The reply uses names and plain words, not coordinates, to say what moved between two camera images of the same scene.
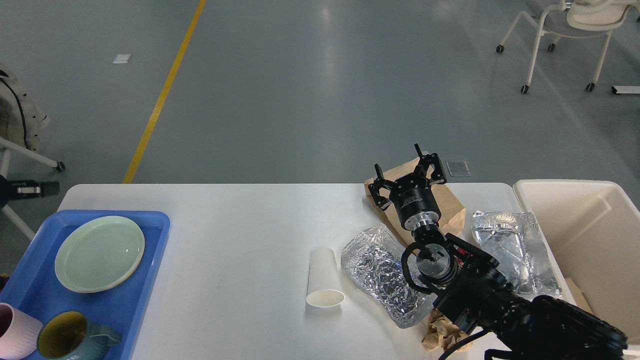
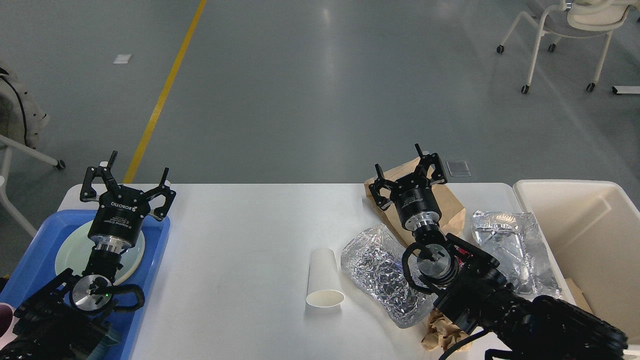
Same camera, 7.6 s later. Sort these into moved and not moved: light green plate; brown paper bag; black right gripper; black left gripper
Moved: black left gripper
Not moved: light green plate; black right gripper; brown paper bag
